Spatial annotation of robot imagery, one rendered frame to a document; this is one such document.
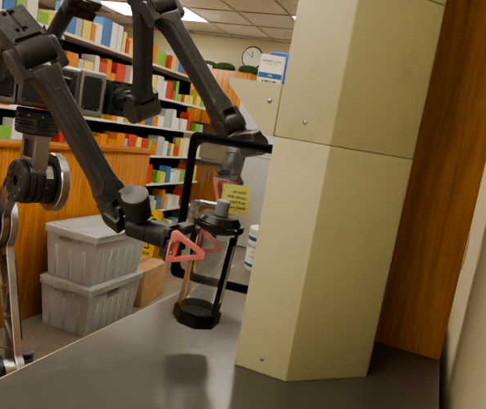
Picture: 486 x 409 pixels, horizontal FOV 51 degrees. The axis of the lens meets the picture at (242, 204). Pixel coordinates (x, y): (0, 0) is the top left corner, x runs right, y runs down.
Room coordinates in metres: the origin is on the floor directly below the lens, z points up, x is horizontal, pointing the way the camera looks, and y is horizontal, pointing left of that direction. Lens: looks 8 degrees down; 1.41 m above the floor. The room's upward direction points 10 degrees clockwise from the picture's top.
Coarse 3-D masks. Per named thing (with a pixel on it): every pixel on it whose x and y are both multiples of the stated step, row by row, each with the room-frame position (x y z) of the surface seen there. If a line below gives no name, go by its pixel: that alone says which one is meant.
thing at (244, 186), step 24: (216, 144) 1.33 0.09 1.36; (216, 168) 1.33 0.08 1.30; (240, 168) 1.31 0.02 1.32; (264, 168) 1.30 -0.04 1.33; (192, 192) 1.34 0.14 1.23; (216, 192) 1.33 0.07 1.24; (240, 192) 1.31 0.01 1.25; (264, 192) 1.30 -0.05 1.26; (240, 216) 1.31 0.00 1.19; (240, 240) 1.31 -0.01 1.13; (240, 264) 1.30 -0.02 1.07
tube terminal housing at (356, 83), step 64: (320, 0) 0.97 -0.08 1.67; (384, 0) 0.97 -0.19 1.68; (320, 64) 0.96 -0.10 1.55; (384, 64) 0.98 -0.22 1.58; (320, 128) 0.95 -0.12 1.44; (384, 128) 0.99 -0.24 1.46; (320, 192) 0.95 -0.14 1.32; (384, 192) 1.01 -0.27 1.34; (256, 256) 0.98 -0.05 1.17; (320, 256) 0.96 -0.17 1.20; (384, 256) 1.02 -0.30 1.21; (256, 320) 0.97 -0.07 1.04; (320, 320) 0.97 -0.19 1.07
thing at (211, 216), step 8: (224, 200) 1.04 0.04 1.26; (216, 208) 1.03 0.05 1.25; (224, 208) 1.03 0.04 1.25; (200, 216) 1.02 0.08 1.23; (208, 216) 1.01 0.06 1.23; (216, 216) 1.02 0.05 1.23; (224, 216) 1.03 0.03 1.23; (232, 216) 1.05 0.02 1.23; (216, 224) 1.00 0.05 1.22; (224, 224) 1.00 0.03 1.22; (232, 224) 1.01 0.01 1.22; (240, 224) 1.05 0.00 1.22
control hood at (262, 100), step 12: (240, 84) 1.01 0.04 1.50; (252, 84) 1.01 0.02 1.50; (264, 84) 1.00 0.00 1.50; (276, 84) 0.99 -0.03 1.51; (240, 96) 1.01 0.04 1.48; (252, 96) 1.00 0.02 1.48; (264, 96) 1.00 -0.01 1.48; (276, 96) 0.99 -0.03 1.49; (252, 108) 1.00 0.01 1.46; (264, 108) 1.00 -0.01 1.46; (276, 108) 0.99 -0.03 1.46; (264, 120) 0.99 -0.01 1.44; (276, 120) 0.99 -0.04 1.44; (264, 132) 0.99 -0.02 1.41
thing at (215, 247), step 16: (208, 224) 0.99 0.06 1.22; (192, 240) 1.03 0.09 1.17; (208, 240) 1.00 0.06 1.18; (224, 240) 1.00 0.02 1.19; (208, 256) 1.00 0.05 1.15; (224, 256) 1.01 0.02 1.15; (192, 272) 1.01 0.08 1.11; (208, 272) 1.00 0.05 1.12; (192, 288) 1.01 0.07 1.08; (208, 288) 1.01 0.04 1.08; (192, 304) 1.01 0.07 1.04; (208, 304) 1.01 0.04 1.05
